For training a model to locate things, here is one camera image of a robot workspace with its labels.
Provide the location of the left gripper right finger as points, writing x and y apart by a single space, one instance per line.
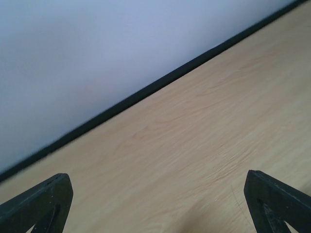
273 204

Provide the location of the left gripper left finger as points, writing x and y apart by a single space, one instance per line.
44 208

